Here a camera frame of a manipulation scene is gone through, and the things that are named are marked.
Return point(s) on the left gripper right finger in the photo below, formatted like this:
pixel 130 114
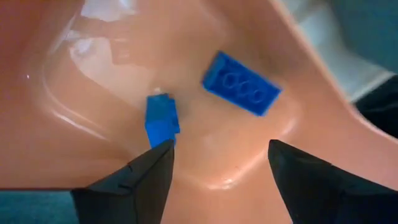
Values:
pixel 326 199

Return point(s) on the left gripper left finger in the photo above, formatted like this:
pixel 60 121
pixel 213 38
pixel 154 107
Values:
pixel 130 196

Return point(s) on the large orange plastic bin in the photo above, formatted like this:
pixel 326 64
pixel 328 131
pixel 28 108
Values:
pixel 93 124

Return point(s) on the blue rectangular brick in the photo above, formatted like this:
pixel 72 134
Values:
pixel 242 84
pixel 161 121

